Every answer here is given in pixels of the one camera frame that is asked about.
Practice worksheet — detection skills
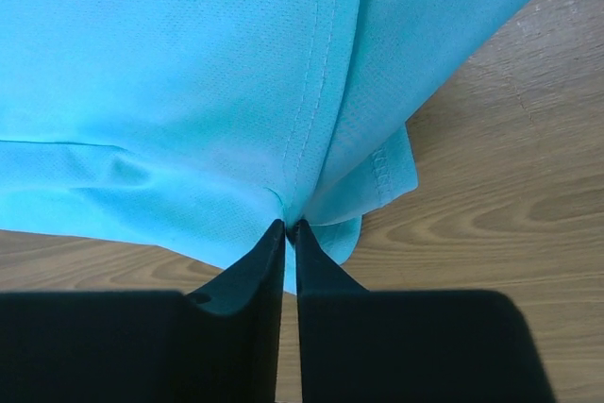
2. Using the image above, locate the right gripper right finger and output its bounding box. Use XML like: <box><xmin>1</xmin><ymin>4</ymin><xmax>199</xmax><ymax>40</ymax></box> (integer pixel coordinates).
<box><xmin>295</xmin><ymin>221</ymin><xmax>555</xmax><ymax>402</ymax></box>

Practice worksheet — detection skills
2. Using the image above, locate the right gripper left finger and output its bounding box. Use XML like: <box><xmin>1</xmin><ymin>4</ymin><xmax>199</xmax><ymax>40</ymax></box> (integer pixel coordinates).
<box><xmin>1</xmin><ymin>220</ymin><xmax>285</xmax><ymax>402</ymax></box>

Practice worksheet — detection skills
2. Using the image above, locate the teal t shirt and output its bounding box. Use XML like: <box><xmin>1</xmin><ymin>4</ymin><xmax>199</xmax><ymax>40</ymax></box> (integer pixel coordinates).
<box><xmin>1</xmin><ymin>0</ymin><xmax>529</xmax><ymax>268</ymax></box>

